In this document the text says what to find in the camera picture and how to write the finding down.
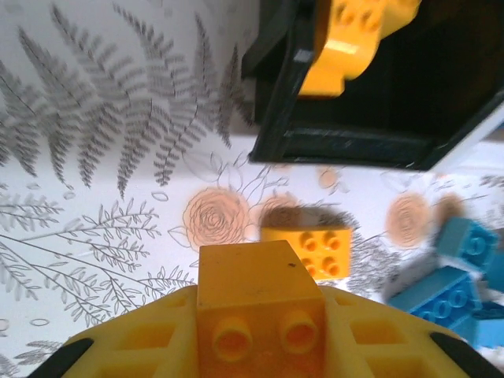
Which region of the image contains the light blue lego brick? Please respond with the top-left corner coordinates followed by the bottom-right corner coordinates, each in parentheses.
top-left (468, 310), bottom-right (504, 350)

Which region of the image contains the black plastic bin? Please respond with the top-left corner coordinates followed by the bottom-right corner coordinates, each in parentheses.
top-left (239, 0), bottom-right (504, 172)

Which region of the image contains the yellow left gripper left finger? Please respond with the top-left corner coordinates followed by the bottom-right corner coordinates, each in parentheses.
top-left (23, 285), bottom-right (202, 378)

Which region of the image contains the white plastic bin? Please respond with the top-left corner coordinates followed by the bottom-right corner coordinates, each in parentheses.
top-left (435, 113), bottom-right (504, 170)

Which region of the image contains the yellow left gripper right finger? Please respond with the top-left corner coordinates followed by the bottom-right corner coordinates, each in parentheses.
top-left (321, 286), bottom-right (501, 378)

